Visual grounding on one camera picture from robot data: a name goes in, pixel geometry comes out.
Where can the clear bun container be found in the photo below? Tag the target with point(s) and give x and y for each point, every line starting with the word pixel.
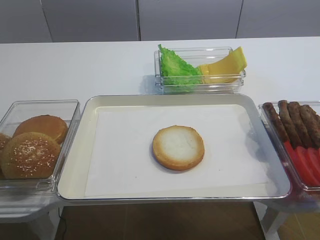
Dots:
pixel 19 111

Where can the flat yellow cheese slice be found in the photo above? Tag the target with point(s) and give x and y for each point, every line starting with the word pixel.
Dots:
pixel 208 78

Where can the sesame bun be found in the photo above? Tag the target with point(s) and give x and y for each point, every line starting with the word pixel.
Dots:
pixel 4 139
pixel 30 155

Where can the brown meat patty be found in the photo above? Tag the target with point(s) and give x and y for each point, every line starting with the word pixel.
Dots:
pixel 311 124
pixel 276 122
pixel 288 124
pixel 294 112

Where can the green lettuce leaves in container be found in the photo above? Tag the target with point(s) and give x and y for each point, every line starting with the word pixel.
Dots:
pixel 182 80

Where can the red tomato slice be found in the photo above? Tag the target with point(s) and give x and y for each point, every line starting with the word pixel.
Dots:
pixel 295 161
pixel 308 176
pixel 313 159

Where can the clear lettuce cheese container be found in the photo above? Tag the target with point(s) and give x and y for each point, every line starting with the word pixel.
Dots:
pixel 197 56

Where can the white parchment paper sheet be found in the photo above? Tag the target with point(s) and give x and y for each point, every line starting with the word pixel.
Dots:
pixel 122 163

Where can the clear patty tomato container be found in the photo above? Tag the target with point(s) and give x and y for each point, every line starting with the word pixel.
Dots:
pixel 314 106

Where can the silver metal baking tray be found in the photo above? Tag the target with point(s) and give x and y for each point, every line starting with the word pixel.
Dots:
pixel 73 180

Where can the upright yellow cheese slice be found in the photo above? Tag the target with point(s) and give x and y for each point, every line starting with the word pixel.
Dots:
pixel 232 64

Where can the bottom bun half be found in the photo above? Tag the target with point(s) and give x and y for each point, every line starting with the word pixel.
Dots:
pixel 178 147

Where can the plain brown bun half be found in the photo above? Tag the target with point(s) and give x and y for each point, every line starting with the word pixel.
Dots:
pixel 53 126

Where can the green lettuce leaf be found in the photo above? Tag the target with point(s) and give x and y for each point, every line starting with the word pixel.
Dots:
pixel 172 65

